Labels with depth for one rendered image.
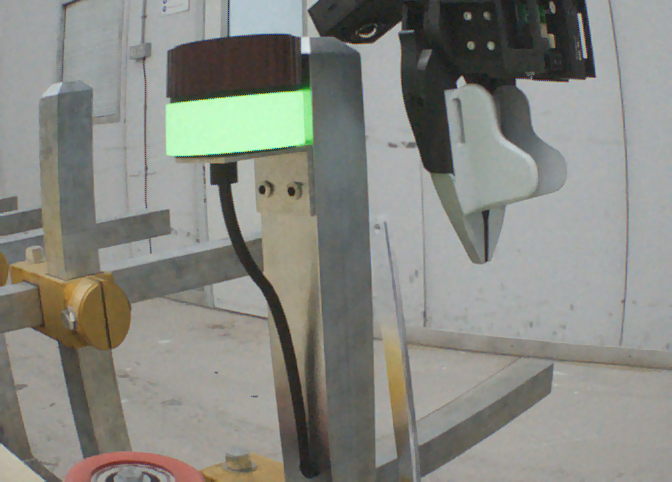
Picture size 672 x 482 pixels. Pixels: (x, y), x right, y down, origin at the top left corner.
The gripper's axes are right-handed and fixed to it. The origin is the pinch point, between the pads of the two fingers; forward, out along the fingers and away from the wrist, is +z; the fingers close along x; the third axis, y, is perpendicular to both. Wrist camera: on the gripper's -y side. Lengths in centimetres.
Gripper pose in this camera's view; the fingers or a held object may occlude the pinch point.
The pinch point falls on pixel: (470, 236)
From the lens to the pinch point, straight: 45.5
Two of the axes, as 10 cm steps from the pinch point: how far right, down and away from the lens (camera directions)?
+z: 0.5, 9.9, 1.6
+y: 7.4, 0.7, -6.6
